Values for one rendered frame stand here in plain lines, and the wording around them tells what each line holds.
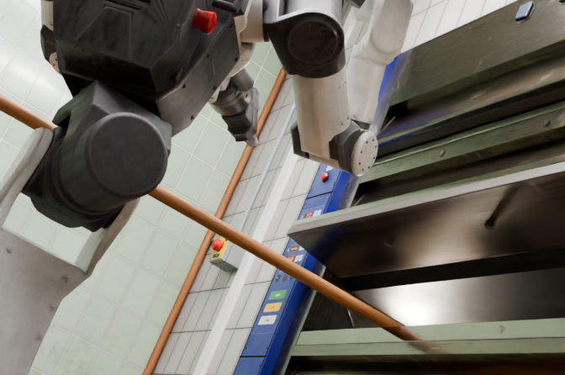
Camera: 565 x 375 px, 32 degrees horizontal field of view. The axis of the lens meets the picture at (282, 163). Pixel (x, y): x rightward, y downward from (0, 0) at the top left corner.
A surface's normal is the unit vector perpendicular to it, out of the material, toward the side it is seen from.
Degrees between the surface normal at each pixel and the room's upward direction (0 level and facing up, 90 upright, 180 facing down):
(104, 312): 90
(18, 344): 80
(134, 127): 90
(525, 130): 90
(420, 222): 172
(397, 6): 113
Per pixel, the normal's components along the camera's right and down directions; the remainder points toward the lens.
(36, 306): 0.55, -0.33
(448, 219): -0.48, 0.77
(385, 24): 0.32, 0.18
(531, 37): -0.79, -0.50
